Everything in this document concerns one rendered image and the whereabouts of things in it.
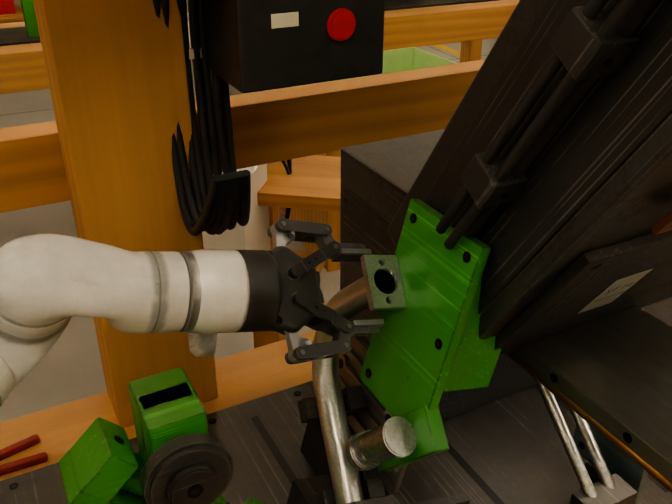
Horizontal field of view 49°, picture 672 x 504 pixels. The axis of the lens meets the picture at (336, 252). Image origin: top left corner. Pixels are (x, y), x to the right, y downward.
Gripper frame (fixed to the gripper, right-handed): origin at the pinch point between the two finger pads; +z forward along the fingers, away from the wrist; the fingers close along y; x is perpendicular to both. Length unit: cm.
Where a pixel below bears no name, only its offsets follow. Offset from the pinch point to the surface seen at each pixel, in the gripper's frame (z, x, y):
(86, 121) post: -22.7, 13.9, 23.6
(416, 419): 2.5, -1.2, -13.4
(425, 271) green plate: 2.8, -6.6, -0.3
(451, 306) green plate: 2.8, -9.2, -4.5
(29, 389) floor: -2, 202, 27
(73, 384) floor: 11, 197, 26
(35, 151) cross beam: -26.2, 25.0, 25.0
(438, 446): 3.0, -3.2, -16.2
